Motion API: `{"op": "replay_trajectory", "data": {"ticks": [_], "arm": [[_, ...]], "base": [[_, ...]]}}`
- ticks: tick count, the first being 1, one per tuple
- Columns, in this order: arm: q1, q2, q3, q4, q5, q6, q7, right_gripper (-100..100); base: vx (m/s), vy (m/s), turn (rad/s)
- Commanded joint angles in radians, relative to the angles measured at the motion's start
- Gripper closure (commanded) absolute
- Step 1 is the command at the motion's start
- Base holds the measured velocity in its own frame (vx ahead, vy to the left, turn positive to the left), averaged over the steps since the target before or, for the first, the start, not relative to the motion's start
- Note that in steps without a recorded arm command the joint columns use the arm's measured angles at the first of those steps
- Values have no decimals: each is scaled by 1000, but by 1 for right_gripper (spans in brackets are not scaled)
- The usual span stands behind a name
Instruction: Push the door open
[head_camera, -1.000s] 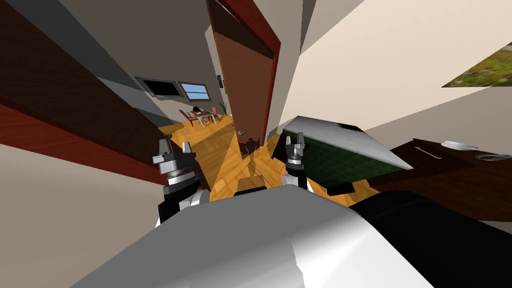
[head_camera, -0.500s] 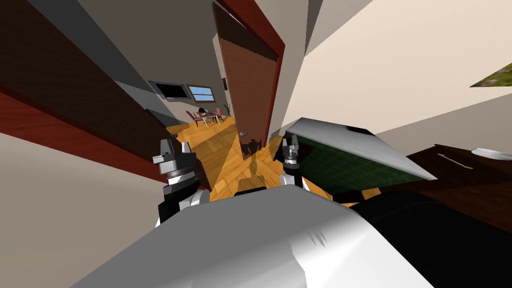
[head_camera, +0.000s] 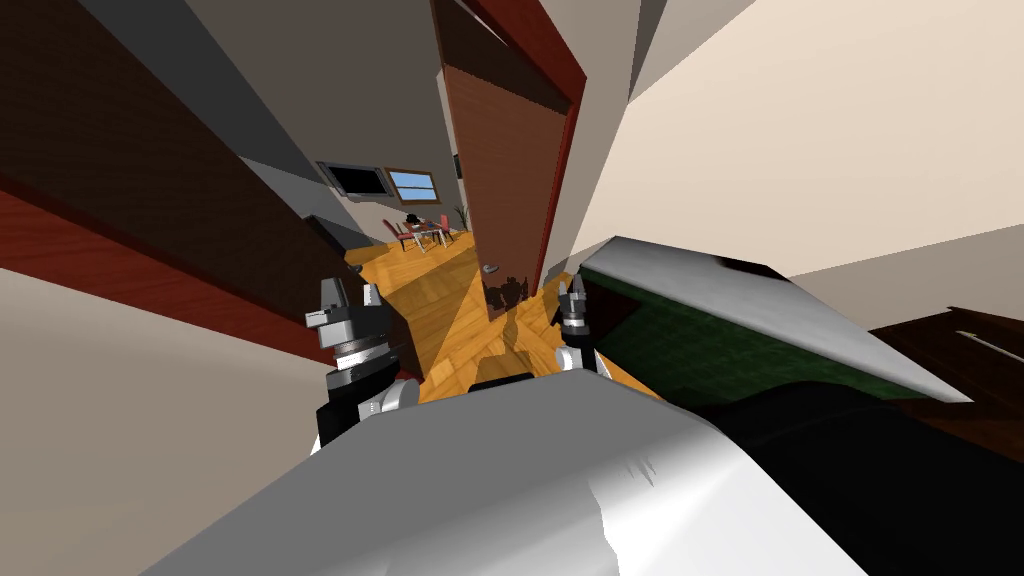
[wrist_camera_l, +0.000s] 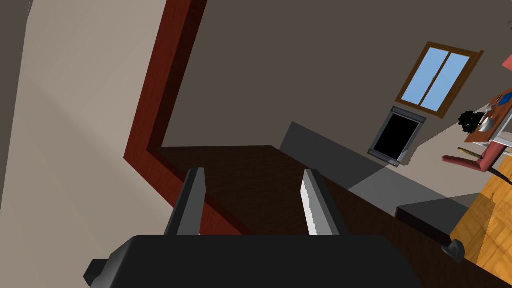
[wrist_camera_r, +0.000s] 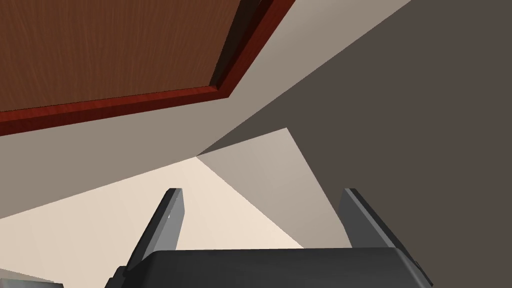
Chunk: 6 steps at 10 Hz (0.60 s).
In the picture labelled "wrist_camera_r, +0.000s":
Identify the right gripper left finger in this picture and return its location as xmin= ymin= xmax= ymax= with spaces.
xmin=126 ymin=187 xmax=186 ymax=271

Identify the brown wooden door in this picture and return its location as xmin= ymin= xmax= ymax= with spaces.
xmin=0 ymin=0 xmax=242 ymax=113

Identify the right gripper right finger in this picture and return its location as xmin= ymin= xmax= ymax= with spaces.
xmin=337 ymin=187 xmax=415 ymax=264

